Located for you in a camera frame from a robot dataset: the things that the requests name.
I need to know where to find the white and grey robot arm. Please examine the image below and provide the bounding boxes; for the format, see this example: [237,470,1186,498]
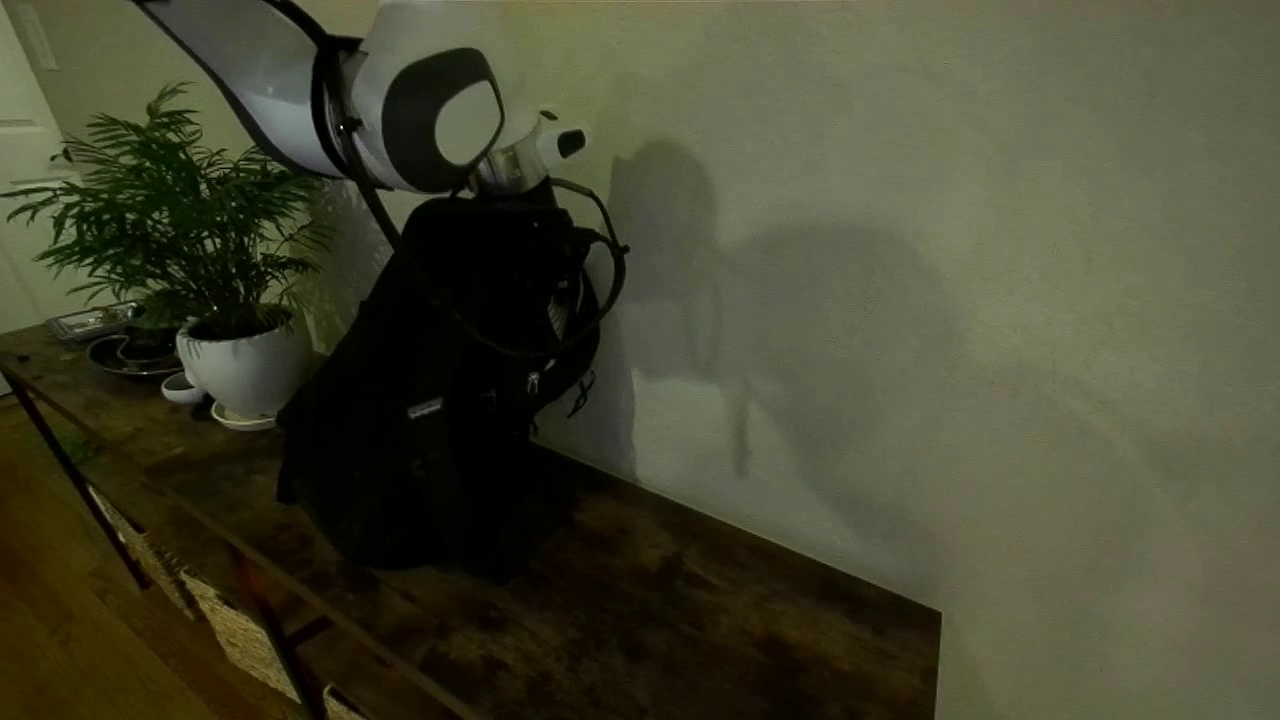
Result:
[137,0,504,194]

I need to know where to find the black backpack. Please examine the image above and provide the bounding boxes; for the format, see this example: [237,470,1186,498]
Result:
[276,182,626,575]

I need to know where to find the dark wooden console table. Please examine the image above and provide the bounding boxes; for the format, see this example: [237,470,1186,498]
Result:
[0,328,939,720]

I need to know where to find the white saucer under pot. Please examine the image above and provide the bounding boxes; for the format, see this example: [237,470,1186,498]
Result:
[210,405,290,433]

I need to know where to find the white plant pot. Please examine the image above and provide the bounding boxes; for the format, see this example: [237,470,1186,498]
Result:
[176,310,310,418]

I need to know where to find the dark round tray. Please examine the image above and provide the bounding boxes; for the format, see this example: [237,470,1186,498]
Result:
[88,335,176,379]

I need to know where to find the green potted plant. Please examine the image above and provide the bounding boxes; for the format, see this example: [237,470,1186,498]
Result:
[3,86,318,324]

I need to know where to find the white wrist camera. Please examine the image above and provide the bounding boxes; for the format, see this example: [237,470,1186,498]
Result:
[478,114,587,194]

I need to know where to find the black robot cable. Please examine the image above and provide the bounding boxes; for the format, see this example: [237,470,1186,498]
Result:
[264,0,630,324]

